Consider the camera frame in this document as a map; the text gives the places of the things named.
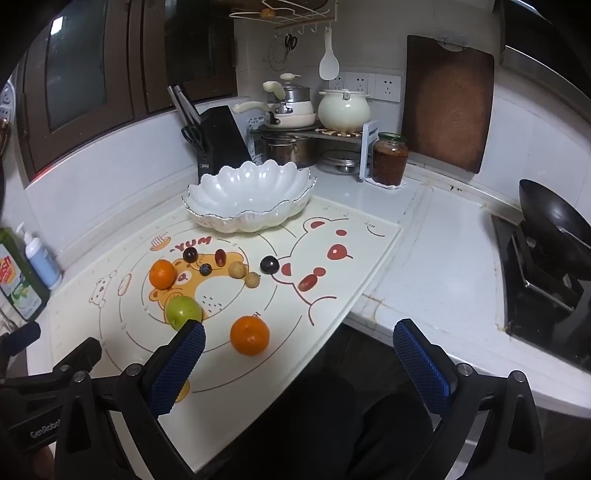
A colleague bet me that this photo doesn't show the black knife block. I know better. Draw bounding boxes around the black knife block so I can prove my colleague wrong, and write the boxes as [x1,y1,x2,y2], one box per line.
[198,105,254,183]

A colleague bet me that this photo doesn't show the cream milk pot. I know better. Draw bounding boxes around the cream milk pot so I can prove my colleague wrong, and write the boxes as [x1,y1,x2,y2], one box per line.
[232,100,315,120]

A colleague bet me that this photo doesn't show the large orange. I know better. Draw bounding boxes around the large orange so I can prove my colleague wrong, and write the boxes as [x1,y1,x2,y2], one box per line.
[230,315,271,356]

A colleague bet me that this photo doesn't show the green lid sauce jar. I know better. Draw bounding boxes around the green lid sauce jar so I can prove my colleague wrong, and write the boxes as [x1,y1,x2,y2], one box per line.
[372,132,410,186]

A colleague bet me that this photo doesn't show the white power strip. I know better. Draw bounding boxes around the white power strip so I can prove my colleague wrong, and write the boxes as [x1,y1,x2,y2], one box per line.
[0,78,17,134]

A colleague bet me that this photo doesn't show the white scalloped bowl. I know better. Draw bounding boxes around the white scalloped bowl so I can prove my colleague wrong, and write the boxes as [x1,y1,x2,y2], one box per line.
[182,159,318,234]

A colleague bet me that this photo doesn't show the black gas stove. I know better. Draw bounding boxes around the black gas stove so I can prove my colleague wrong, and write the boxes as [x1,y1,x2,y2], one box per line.
[491,215,591,358]

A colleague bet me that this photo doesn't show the brown wooden cutting board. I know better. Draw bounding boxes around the brown wooden cutting board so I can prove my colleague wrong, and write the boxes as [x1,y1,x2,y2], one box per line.
[401,35,496,175]

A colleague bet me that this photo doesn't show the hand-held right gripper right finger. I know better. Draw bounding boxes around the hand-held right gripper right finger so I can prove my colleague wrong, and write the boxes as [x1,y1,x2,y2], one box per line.
[393,318,546,480]

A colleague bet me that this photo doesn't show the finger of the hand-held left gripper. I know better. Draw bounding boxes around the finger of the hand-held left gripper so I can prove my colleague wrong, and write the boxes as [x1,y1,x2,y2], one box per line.
[14,337,103,402]
[0,320,42,370]

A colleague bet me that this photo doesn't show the hanging wire trivet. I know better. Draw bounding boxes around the hanging wire trivet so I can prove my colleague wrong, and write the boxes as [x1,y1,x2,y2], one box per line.
[263,37,289,72]

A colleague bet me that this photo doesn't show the small orange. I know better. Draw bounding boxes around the small orange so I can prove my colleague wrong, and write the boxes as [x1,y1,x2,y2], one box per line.
[148,259,178,290]

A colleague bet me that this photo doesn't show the white rice paddle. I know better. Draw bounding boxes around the white rice paddle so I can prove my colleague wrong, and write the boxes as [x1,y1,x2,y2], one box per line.
[318,28,341,81]

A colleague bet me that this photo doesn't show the black handled kitchen scissors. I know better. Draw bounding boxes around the black handled kitchen scissors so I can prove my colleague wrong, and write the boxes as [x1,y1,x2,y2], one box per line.
[181,124,207,153]

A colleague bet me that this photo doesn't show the stainless steel stockpot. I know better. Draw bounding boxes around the stainless steel stockpot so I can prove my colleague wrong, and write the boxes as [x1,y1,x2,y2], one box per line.
[264,135,319,169]

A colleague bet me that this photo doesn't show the white plastic lattice rack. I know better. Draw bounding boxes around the white plastic lattice rack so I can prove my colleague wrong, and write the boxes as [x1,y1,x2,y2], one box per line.
[247,117,269,162]

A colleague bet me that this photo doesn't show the wooden hook rail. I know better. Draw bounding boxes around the wooden hook rail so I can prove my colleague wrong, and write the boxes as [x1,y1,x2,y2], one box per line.
[274,18,338,38]

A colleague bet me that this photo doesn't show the green dish soap bottle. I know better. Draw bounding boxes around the green dish soap bottle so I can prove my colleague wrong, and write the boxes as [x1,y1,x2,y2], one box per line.
[0,227,51,321]

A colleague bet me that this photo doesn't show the steel and white shelf rack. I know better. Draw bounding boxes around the steel and white shelf rack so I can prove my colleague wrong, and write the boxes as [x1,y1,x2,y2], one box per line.
[252,121,380,183]

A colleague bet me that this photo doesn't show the brown window sash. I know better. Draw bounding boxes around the brown window sash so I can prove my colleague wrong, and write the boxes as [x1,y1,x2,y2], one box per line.
[129,0,238,116]
[16,0,139,183]

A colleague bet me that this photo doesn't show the black wok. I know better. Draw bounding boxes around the black wok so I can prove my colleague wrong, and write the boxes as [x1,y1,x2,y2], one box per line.
[518,179,591,259]

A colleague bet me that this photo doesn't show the dark round griddle pan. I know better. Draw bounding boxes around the dark round griddle pan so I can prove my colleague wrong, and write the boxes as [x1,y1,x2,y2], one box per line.
[252,124,320,136]

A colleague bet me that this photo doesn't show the steel pot lid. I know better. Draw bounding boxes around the steel pot lid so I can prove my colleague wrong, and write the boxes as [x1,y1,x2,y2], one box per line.
[321,150,363,175]

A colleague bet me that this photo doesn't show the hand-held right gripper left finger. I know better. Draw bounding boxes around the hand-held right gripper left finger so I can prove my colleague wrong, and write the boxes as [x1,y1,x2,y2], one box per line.
[54,318,207,480]

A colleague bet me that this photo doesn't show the bear print silicone mat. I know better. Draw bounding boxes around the bear print silicone mat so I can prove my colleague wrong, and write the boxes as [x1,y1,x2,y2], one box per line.
[46,196,403,478]

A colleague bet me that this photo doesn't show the blue pump bottle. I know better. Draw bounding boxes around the blue pump bottle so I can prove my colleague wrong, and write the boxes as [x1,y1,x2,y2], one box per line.
[16,222,63,291]

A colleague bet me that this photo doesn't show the steel steamer pot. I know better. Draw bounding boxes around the steel steamer pot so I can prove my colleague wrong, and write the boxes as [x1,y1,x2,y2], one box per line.
[262,80,311,104]

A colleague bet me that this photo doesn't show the steel kitchen knife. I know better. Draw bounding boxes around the steel kitchen knife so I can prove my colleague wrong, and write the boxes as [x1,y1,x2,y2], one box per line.
[167,85,197,126]
[173,84,202,123]

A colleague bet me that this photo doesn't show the green apple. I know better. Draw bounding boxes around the green apple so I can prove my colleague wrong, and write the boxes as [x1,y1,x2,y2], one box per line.
[165,296,204,331]

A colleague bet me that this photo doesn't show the cream shallow pan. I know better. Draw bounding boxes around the cream shallow pan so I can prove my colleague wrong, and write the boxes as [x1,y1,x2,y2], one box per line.
[263,112,318,129]

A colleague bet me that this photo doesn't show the white jar coaster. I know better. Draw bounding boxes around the white jar coaster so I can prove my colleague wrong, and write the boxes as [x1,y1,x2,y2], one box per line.
[366,176,409,191]

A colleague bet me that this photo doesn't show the cream casserole pot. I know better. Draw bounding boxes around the cream casserole pot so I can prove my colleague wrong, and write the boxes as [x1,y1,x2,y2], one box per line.
[317,89,372,131]

